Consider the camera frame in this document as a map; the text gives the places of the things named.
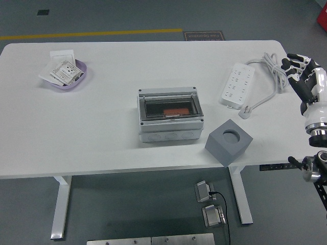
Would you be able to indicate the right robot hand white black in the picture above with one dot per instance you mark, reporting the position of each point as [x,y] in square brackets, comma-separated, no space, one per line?
[316,102]

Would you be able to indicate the orange cylinder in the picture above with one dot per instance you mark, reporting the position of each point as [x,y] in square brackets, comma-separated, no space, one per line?
[176,112]

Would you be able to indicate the grey enclosure box clear lid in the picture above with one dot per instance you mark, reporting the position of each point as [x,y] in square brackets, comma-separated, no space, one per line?
[168,127]

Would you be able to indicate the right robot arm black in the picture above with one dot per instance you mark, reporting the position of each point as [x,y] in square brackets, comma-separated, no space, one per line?
[319,173]

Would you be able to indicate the grey cube with round hole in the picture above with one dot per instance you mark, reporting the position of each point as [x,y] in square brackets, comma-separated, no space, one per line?
[222,149]

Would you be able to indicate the black table control panel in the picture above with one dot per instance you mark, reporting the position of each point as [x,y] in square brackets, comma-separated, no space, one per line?
[276,167]

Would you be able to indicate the white power strip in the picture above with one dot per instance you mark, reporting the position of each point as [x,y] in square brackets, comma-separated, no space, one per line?
[237,84]

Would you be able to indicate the red object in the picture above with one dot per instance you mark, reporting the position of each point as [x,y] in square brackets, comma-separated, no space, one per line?
[322,18]

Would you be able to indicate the white table leg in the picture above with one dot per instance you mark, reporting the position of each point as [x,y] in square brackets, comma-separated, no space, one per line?
[242,199]
[60,209]

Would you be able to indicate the black floor sign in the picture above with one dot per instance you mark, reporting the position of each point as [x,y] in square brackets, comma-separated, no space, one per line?
[204,36]

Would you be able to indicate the silver foot pedal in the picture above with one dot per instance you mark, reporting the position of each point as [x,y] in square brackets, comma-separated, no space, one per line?
[203,191]
[213,217]

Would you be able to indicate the purple plastic tray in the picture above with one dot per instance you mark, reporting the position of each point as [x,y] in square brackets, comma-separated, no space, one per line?
[83,70]

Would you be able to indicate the yellow floor tape line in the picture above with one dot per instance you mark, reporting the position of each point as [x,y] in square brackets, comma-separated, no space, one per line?
[89,34]

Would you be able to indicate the white flat packet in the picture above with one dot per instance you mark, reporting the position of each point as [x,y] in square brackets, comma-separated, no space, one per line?
[47,71]

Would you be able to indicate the black floor hatch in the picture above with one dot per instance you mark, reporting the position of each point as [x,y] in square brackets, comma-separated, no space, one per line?
[42,12]

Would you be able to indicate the grey metal base plate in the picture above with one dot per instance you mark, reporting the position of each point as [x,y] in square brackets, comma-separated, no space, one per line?
[182,240]
[117,241]

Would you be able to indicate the packaged white wall socket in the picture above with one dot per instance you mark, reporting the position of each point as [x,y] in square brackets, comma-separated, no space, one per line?
[66,71]

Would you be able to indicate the white wall switch plate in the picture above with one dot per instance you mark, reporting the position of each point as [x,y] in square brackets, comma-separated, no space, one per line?
[61,54]

